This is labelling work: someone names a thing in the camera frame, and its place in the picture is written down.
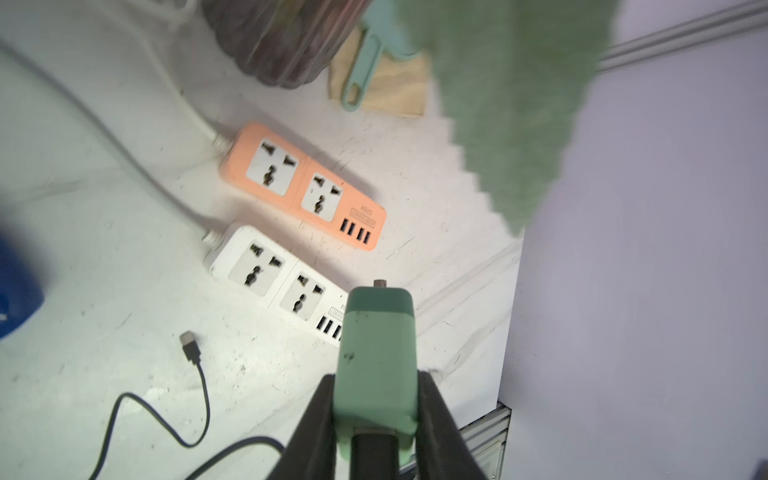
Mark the white power strip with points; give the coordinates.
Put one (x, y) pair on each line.
(277, 280)

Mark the orange power strip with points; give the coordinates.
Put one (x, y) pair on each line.
(272, 169)

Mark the green brush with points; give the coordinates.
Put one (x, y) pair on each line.
(383, 32)

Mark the beige wooden board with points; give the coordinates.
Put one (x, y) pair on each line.
(397, 87)

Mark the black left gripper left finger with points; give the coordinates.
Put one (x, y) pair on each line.
(311, 451)

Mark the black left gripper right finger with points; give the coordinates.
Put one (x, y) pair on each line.
(441, 452)

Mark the blue electric shaver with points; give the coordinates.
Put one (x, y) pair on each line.
(21, 292)

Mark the green usb charger adapter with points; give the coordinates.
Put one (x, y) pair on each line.
(375, 392)

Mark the sunflower bouquet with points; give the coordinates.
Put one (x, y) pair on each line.
(512, 76)

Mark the purple glass vase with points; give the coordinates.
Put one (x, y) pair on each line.
(284, 43)

